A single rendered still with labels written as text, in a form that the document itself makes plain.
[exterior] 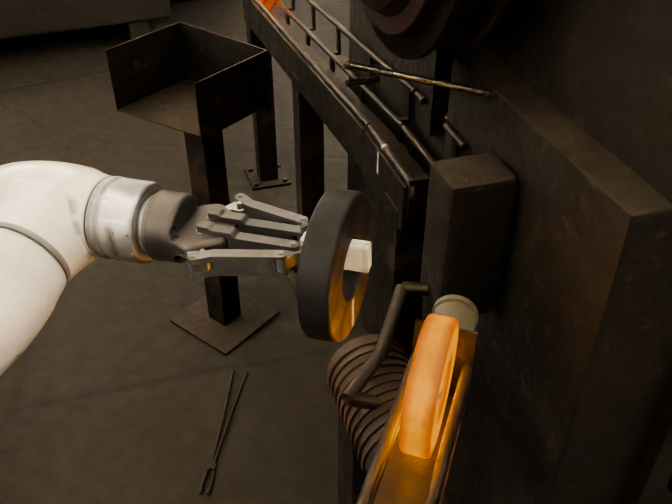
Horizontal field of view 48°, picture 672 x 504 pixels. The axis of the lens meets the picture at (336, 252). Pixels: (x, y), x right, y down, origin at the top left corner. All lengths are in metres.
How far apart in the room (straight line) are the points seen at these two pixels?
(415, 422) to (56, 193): 0.44
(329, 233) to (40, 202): 0.31
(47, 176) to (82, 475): 0.96
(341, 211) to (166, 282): 1.44
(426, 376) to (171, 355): 1.21
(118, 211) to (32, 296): 0.12
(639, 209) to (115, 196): 0.55
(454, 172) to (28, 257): 0.54
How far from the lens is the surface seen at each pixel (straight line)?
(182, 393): 1.80
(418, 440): 0.79
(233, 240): 0.76
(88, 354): 1.95
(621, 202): 0.86
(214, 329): 1.93
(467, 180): 0.99
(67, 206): 0.82
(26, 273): 0.79
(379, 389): 1.07
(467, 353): 0.90
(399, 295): 1.10
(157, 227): 0.78
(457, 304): 0.95
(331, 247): 0.68
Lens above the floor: 1.32
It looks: 37 degrees down
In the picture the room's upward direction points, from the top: straight up
